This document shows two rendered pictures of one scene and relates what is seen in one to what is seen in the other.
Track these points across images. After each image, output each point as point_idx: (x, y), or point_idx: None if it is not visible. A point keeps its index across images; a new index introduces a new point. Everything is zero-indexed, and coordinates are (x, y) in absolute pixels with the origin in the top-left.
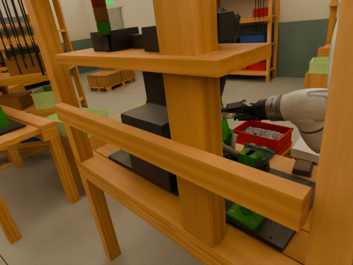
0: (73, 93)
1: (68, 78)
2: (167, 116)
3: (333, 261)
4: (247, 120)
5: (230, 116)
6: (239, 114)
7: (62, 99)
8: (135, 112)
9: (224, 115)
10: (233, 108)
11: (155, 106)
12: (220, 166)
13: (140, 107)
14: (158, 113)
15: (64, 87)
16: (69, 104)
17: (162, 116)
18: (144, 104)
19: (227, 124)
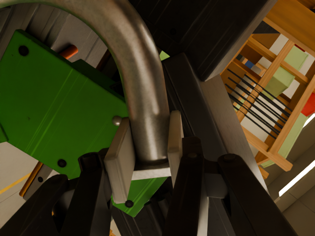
0: (287, 26)
1: (310, 41)
2: (260, 15)
3: None
4: (6, 224)
5: (121, 158)
6: (102, 208)
7: (297, 5)
8: (264, 16)
9: (131, 143)
10: (263, 204)
11: (227, 63)
12: None
13: (243, 43)
14: (253, 26)
15: (307, 23)
16: (281, 5)
17: (262, 13)
18: (231, 59)
19: (24, 147)
